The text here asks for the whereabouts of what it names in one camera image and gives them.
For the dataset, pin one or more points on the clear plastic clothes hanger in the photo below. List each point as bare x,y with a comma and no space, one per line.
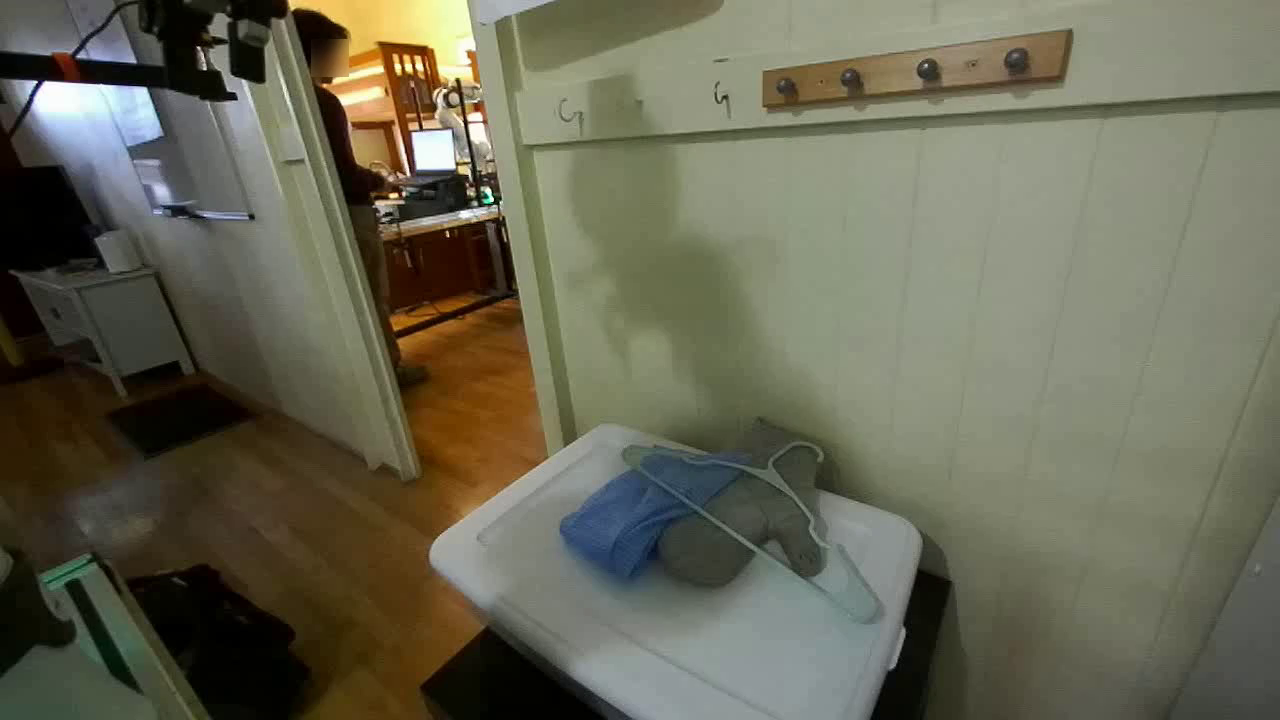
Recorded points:
853,599

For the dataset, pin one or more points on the robot base platform green light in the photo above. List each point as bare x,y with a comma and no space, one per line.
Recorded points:
80,666

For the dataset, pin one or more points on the blue striped cloth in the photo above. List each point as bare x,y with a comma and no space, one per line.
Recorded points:
621,525

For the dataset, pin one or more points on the wooden desk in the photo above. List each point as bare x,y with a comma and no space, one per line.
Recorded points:
447,261

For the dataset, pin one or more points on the computer monitor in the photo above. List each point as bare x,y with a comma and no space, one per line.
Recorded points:
434,151

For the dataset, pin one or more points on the dark round rack knob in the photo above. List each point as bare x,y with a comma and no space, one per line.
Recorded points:
784,88
849,83
928,68
1016,60

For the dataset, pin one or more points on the white plastic storage bin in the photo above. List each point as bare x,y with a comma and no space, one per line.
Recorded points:
746,655

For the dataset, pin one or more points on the white open door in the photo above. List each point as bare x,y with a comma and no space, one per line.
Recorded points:
327,305

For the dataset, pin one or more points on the wooden shelf unit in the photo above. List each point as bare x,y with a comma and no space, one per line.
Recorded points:
407,83

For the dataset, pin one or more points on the person in dark shirt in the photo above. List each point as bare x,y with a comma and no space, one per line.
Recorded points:
342,144

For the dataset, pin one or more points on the wooden peg rack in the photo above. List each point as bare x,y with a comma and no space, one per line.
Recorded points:
966,67

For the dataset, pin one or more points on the black floor mat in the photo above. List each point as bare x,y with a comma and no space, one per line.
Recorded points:
172,416

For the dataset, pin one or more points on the black bag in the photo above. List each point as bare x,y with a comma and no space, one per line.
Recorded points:
227,641

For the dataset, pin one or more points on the small white cabinet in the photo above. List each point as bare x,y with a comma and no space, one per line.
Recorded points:
120,321

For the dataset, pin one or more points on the silver wall hook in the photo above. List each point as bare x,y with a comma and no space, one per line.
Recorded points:
570,112
721,99

